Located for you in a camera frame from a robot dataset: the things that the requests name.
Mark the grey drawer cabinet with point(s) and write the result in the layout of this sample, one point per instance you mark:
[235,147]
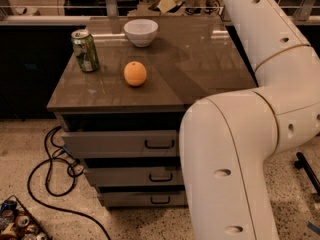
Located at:
[122,121]

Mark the tray of cans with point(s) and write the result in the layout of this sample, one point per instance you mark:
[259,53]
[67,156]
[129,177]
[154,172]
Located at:
[18,223]

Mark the orange fruit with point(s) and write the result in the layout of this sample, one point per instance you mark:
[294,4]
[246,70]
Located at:
[135,73]

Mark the middle grey drawer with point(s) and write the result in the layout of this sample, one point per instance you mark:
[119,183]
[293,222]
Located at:
[134,176]

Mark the glass railing barrier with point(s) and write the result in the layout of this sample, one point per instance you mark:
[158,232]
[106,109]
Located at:
[301,12]

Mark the top grey drawer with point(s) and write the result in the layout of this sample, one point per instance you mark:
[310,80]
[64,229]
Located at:
[122,144]

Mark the blue tape strip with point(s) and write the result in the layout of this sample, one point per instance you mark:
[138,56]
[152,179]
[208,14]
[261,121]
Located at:
[313,227]

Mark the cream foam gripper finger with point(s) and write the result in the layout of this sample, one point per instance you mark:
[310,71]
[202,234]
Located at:
[168,5]

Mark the bottom grey drawer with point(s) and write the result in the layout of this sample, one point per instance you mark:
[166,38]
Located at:
[142,199]

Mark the white ceramic bowl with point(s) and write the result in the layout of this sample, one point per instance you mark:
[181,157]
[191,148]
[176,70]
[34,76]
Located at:
[141,32]

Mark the grey drawer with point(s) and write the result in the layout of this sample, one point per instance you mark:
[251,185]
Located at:
[134,176]
[142,199]
[122,144]

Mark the black metal bar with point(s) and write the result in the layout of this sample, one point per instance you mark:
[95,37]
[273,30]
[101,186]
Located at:
[302,163]

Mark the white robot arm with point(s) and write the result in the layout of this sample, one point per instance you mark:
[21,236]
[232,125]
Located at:
[225,138]

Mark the green soda can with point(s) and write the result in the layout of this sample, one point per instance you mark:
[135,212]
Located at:
[85,50]

